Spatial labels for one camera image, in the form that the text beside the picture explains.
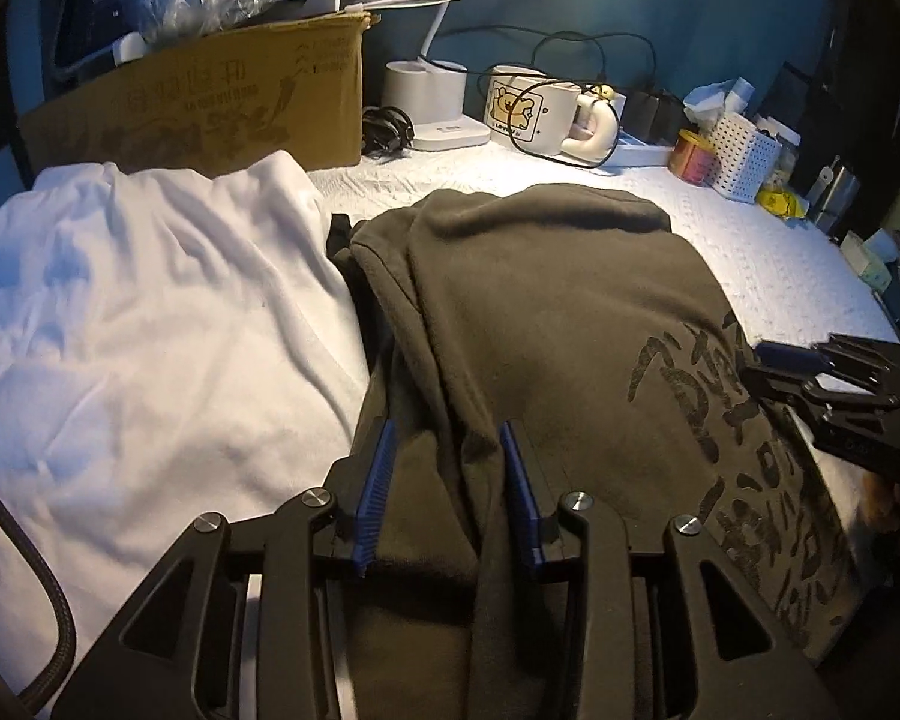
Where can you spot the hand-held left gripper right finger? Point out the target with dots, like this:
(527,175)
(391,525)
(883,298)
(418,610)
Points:
(523,499)

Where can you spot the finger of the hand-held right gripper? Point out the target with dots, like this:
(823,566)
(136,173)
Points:
(784,357)
(784,388)

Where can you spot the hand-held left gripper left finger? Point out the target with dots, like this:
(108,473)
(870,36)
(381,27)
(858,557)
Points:
(371,499)

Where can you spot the brown printed t-shirt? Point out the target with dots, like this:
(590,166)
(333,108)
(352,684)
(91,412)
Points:
(570,300)

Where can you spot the person's right hand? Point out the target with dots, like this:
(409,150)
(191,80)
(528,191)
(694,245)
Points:
(879,502)

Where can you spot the yellow green tissue box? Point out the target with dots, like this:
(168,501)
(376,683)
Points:
(866,262)

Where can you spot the yellow snack packet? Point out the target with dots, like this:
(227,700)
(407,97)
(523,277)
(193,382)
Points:
(780,201)

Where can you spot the stainless steel tumbler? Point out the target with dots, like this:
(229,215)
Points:
(836,195)

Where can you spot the glass jar with white lid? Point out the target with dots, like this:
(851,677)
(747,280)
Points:
(789,161)

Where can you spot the white perforated basket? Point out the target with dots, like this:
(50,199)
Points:
(742,157)

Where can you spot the red can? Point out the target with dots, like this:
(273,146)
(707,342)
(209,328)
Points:
(691,157)

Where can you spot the crumpled white tissue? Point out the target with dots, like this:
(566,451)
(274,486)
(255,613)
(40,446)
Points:
(712,99)

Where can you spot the white garment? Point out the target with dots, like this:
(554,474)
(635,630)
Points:
(157,330)

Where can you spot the black charger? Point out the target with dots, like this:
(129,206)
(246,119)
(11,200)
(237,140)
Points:
(649,116)

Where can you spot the white power strip with chargers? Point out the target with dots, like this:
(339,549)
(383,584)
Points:
(570,84)

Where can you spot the white bear print mug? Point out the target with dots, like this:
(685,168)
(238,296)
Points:
(525,109)

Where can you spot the white desk lamp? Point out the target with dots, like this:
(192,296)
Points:
(424,90)

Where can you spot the cardboard box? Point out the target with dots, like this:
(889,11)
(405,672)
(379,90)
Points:
(195,105)

